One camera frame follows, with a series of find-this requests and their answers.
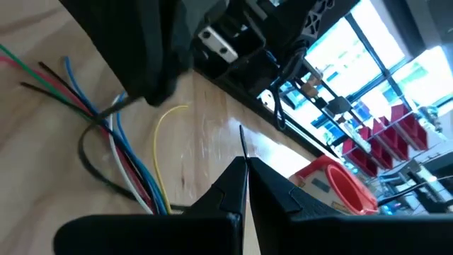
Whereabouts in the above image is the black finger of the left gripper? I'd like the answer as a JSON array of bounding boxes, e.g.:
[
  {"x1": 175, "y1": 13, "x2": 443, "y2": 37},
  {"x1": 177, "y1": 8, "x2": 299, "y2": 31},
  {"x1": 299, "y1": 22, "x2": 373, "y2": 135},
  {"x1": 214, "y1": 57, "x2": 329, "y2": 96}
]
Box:
[{"x1": 59, "y1": 0, "x2": 194, "y2": 107}]

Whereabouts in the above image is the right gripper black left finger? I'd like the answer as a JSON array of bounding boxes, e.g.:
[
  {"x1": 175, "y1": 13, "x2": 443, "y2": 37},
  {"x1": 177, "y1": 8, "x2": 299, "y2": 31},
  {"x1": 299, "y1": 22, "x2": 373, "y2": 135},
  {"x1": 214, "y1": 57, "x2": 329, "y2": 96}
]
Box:
[{"x1": 52, "y1": 157, "x2": 248, "y2": 255}]

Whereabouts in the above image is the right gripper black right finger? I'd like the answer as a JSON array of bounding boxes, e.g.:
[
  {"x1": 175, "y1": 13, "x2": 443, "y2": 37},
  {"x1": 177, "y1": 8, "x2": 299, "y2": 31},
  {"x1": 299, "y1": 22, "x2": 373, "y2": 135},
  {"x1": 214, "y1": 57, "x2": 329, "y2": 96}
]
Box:
[{"x1": 248, "y1": 158, "x2": 453, "y2": 255}]

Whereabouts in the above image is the black cable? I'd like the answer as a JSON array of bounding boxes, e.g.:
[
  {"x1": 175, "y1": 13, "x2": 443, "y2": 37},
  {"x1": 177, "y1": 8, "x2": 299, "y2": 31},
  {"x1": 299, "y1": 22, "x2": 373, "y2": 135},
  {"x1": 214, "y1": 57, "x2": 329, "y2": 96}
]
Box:
[
  {"x1": 20, "y1": 81, "x2": 95, "y2": 120},
  {"x1": 38, "y1": 62, "x2": 100, "y2": 116}
]

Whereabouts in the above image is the white cable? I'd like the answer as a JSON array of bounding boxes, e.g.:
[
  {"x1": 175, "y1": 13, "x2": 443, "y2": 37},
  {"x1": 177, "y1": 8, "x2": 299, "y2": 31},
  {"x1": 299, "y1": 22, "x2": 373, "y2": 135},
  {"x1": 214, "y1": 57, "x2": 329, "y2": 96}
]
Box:
[{"x1": 108, "y1": 95, "x2": 155, "y2": 215}]

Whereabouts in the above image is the black zip tie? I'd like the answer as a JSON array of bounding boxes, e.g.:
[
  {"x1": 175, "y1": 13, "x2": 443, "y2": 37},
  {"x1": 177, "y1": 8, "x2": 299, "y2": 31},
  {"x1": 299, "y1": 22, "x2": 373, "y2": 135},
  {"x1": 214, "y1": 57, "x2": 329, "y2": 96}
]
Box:
[{"x1": 77, "y1": 95, "x2": 251, "y2": 213}]

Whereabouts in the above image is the bundle of coloured wires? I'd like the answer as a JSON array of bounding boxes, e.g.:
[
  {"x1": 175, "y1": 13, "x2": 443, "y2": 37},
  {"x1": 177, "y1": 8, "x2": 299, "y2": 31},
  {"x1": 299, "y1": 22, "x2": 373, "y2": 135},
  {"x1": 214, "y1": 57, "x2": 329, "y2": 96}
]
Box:
[{"x1": 0, "y1": 55, "x2": 159, "y2": 215}]

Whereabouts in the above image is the rack of red bins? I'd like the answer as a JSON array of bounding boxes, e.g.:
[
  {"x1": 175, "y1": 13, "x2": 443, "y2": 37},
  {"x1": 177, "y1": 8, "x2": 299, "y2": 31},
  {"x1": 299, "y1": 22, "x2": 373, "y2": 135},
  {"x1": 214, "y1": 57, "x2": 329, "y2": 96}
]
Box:
[{"x1": 341, "y1": 102, "x2": 429, "y2": 178}]

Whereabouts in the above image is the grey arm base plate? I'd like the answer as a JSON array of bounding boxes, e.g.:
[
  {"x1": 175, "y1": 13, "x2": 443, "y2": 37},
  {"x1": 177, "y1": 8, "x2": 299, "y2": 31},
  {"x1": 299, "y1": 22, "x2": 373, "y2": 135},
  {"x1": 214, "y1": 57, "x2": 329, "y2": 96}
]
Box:
[{"x1": 197, "y1": 26, "x2": 239, "y2": 64}]

